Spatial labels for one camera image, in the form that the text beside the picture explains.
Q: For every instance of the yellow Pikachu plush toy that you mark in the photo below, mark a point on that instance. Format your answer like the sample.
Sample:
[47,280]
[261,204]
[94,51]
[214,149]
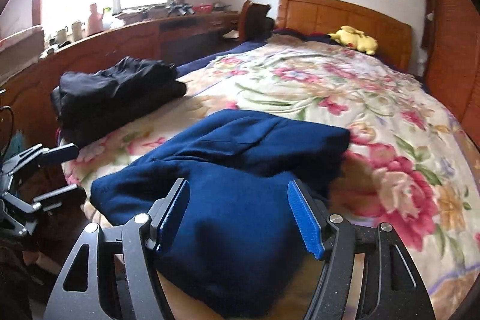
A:
[355,39]

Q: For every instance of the white cup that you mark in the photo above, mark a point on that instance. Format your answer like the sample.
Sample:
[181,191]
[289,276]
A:
[61,35]

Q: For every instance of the black gadget on desk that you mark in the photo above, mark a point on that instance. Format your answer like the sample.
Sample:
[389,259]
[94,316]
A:
[179,8]

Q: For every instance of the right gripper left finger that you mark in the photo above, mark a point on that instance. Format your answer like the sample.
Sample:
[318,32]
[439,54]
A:
[110,273]

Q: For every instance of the wooden bed headboard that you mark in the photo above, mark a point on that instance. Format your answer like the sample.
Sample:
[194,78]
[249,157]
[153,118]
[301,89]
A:
[394,38]

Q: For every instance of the red basket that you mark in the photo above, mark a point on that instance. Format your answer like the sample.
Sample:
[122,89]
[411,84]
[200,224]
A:
[202,9]

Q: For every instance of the floral quilt bedspread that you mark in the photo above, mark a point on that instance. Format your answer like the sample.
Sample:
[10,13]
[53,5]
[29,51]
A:
[409,162]

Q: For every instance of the cardboard box on desk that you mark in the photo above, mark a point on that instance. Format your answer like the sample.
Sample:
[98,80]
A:
[19,51]

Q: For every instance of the long wooden desk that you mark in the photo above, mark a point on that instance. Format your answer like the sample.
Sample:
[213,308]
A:
[176,39]

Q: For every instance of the wooden louvered wardrobe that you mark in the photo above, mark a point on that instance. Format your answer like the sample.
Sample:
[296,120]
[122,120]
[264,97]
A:
[452,73]

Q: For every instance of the pink thermos jug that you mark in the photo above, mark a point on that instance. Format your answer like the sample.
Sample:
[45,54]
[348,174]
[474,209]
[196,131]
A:
[95,21]

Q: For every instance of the white mug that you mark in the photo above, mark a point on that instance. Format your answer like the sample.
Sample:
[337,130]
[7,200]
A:
[77,31]

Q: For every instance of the folded black clothes pile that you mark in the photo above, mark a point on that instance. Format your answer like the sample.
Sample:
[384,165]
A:
[89,106]

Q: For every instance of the wooden desk chair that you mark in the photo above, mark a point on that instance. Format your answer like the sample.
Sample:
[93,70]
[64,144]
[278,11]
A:
[253,23]

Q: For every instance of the navy blue blazer jacket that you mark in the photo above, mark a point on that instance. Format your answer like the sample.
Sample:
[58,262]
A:
[238,244]

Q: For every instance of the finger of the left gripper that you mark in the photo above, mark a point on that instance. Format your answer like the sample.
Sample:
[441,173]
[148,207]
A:
[70,195]
[48,154]

